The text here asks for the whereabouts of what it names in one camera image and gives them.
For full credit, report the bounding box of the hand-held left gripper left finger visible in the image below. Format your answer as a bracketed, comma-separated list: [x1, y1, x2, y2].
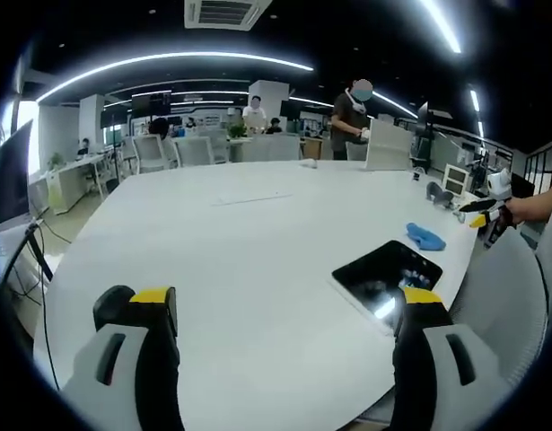
[62, 285, 181, 431]

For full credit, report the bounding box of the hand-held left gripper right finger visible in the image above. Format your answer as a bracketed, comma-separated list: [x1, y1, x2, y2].
[390, 286, 513, 431]

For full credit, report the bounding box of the blue cleaning cloth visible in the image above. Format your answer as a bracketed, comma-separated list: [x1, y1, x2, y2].
[406, 222, 448, 252]

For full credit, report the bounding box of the black tablet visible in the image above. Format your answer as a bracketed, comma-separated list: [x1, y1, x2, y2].
[330, 239, 444, 337]

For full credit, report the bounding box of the person's right hand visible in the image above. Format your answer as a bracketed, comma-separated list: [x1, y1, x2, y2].
[504, 196, 536, 225]

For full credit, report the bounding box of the white framed box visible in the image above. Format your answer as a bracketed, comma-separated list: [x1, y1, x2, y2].
[442, 162, 469, 197]

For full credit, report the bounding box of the grey curved object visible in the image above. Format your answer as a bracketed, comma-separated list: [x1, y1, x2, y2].
[425, 180, 457, 210]

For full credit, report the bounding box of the person's grey clothing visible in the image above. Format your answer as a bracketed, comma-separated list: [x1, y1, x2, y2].
[534, 214, 552, 288]

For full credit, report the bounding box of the grey mesh office chair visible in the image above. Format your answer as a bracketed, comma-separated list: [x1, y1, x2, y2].
[448, 227, 551, 408]

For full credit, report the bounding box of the white upright board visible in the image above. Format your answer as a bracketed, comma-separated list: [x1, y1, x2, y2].
[364, 118, 414, 172]

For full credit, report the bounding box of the white side desk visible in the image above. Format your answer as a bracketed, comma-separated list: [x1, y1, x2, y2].
[45, 154, 111, 216]

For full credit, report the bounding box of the white office chair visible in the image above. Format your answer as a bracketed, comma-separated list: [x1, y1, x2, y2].
[131, 133, 180, 175]
[171, 136, 214, 168]

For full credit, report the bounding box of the dark computer monitor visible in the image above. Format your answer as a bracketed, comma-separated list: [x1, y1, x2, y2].
[0, 118, 35, 228]

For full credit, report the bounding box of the ceiling air conditioner vent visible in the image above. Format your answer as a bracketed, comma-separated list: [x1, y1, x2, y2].
[183, 0, 274, 32]

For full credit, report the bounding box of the black cable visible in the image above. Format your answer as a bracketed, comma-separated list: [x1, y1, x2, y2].
[0, 218, 57, 300]

